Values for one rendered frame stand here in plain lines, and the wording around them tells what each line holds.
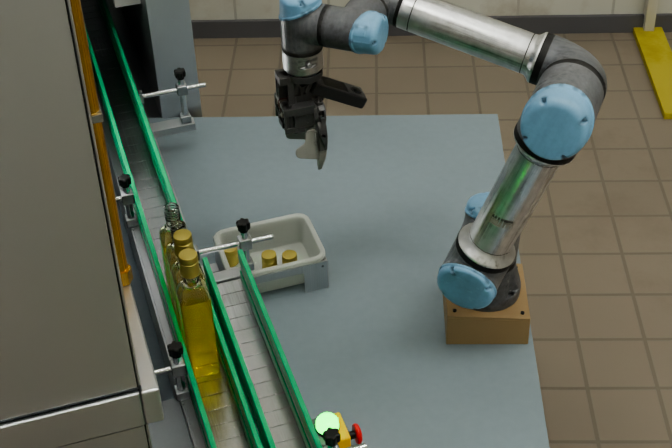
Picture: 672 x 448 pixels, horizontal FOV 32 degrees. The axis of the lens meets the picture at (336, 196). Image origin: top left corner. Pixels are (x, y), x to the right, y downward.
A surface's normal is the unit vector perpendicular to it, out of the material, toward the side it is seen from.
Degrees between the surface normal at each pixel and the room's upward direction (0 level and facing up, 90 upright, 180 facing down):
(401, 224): 0
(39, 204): 90
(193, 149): 0
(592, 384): 0
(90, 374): 90
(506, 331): 90
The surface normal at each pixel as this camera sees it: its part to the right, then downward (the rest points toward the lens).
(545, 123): -0.33, 0.47
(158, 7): 0.30, 0.57
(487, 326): -0.03, 0.60
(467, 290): -0.40, 0.65
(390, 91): -0.03, -0.80
